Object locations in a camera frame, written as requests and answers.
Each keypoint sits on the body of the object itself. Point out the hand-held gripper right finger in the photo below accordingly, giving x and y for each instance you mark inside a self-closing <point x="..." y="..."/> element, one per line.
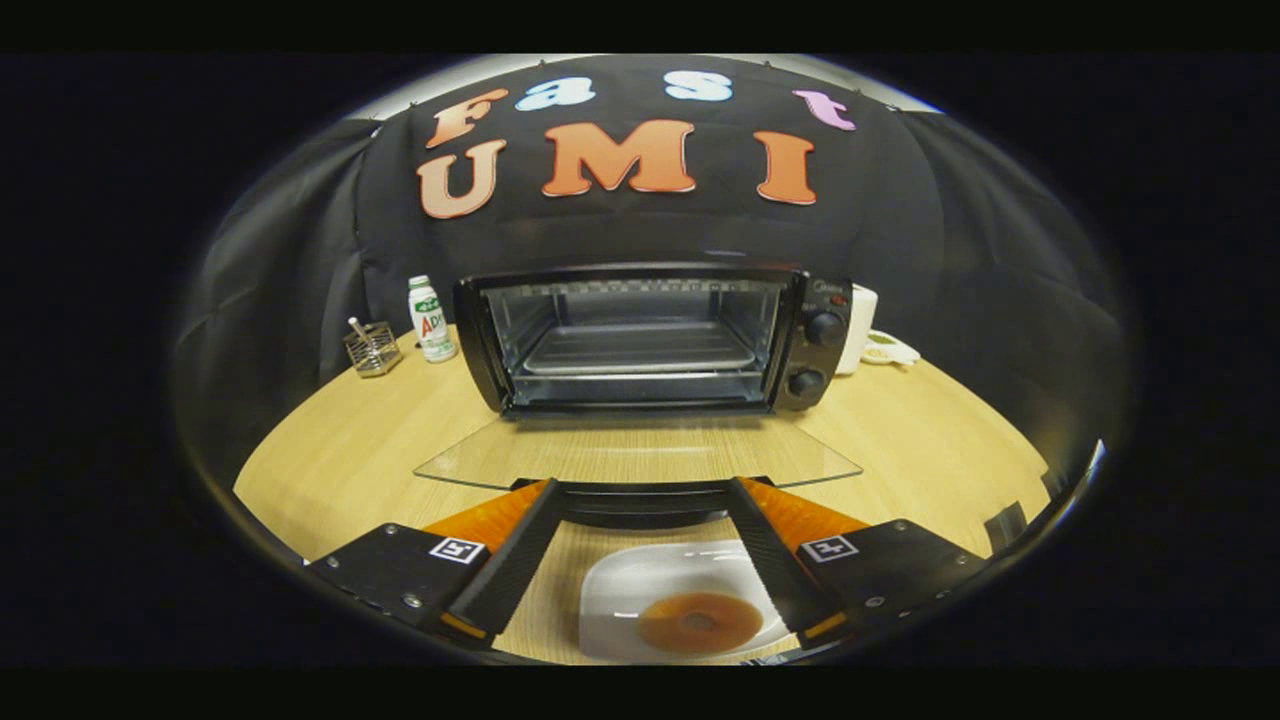
<point x="775" y="565"/>

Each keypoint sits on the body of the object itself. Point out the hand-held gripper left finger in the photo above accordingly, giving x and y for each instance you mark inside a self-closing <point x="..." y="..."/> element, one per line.
<point x="515" y="565"/>

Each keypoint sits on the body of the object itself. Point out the sugared donut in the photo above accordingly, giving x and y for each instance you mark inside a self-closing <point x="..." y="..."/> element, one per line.
<point x="670" y="635"/>

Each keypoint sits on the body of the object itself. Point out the black toaster oven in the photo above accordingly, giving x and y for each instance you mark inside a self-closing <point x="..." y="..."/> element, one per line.
<point x="640" y="340"/>

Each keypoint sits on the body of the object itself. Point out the white toaster appliance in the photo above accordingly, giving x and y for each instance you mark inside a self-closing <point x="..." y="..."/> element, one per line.
<point x="858" y="330"/>

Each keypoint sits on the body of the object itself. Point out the white square plate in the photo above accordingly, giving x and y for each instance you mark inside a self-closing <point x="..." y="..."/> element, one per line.
<point x="625" y="590"/>

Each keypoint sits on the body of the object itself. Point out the white dish with beans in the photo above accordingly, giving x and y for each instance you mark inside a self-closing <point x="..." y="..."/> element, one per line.
<point x="890" y="350"/>

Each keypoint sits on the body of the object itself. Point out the white bottle green cap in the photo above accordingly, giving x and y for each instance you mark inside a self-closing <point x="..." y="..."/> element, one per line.
<point x="432" y="325"/>

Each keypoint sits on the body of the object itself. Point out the metal utensil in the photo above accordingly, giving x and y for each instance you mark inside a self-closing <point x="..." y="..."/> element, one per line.
<point x="356" y="327"/>

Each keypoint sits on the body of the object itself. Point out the black backdrop cloth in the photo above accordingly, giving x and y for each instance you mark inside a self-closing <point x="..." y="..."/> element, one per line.
<point x="300" y="250"/>

